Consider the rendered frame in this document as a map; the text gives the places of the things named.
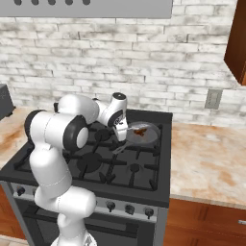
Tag black gas stove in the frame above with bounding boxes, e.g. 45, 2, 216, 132
0, 109, 174, 246

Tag dark grey toaster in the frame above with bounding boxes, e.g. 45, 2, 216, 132
0, 83, 16, 120

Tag brown wooden base cupboard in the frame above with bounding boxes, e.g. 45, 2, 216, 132
0, 184, 27, 240
162, 197, 246, 246

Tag brown wooden wall cupboard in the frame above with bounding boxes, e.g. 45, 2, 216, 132
223, 0, 246, 86

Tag black oven door handle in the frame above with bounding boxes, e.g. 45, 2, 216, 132
23, 209, 139, 237

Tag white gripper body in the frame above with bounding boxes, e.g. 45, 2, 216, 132
112, 123, 130, 143

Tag grey wall outlet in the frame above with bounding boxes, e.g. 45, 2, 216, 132
204, 87, 224, 111

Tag brown chicken piece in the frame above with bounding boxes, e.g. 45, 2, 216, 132
133, 127, 149, 136

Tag black oven door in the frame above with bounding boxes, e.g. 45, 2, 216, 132
12, 196, 159, 246

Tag grey frying pan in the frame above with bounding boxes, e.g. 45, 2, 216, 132
111, 121, 161, 156

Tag grey range hood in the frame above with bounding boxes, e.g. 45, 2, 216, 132
0, 0, 174, 19

